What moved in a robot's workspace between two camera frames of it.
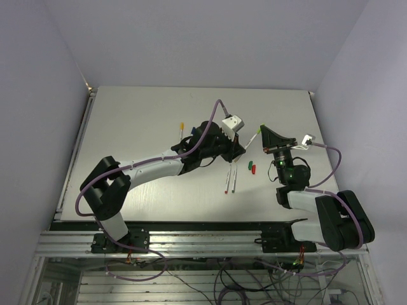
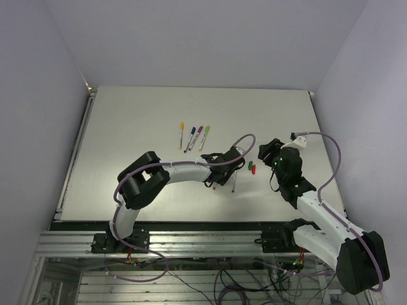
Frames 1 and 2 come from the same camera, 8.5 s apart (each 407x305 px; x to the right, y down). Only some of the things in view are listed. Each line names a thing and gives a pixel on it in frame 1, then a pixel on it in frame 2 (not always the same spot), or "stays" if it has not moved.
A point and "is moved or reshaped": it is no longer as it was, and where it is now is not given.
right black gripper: [271, 141] → [268, 150]
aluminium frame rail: [182, 244] stays
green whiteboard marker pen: [234, 182] stays
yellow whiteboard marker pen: [238, 158] is moved or reshaped
